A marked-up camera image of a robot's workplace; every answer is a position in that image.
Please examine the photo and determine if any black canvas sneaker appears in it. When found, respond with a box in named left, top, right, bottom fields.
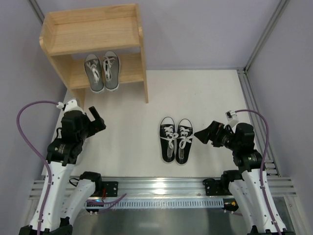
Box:
left=159, top=117, right=178, bottom=164
left=175, top=118, right=194, bottom=165

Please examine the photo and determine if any grey canvas sneaker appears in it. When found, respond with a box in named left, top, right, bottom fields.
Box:
left=103, top=51, right=121, bottom=92
left=84, top=54, right=105, bottom=94

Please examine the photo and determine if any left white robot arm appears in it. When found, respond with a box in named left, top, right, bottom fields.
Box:
left=19, top=102, right=106, bottom=235

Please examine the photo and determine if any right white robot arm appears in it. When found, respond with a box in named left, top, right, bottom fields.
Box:
left=194, top=121, right=293, bottom=235

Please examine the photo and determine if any wooden two-tier shoe shelf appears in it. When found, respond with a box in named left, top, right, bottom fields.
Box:
left=39, top=3, right=148, bottom=106

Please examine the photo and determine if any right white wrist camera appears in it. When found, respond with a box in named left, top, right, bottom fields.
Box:
left=225, top=111, right=239, bottom=128

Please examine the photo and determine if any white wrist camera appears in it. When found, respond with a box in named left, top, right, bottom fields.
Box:
left=225, top=111, right=239, bottom=128
left=56, top=98, right=85, bottom=117

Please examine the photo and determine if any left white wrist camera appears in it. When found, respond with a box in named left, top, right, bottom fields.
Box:
left=56, top=98, right=85, bottom=117

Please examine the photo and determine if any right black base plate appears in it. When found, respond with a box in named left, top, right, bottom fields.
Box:
left=202, top=178, right=231, bottom=196

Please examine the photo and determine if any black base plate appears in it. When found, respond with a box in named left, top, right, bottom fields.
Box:
left=99, top=181, right=119, bottom=198
left=202, top=178, right=231, bottom=196

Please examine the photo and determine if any right corner aluminium post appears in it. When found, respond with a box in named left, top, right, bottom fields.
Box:
left=243, top=0, right=291, bottom=71

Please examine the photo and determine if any corner aluminium post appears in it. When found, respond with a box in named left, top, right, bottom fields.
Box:
left=243, top=0, right=291, bottom=71
left=28, top=0, right=45, bottom=24

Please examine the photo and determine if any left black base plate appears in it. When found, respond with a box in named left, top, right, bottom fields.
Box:
left=99, top=181, right=119, bottom=198

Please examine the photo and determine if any grey slotted cable duct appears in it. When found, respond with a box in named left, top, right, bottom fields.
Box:
left=84, top=198, right=224, bottom=210

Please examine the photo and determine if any right aluminium frame rail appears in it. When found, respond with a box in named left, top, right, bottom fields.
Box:
left=237, top=70, right=297, bottom=197

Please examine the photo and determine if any aluminium mounting rail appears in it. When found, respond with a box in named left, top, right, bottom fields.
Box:
left=28, top=177, right=298, bottom=200

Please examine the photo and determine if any left corner aluminium post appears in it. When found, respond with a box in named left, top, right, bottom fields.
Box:
left=28, top=0, right=45, bottom=24

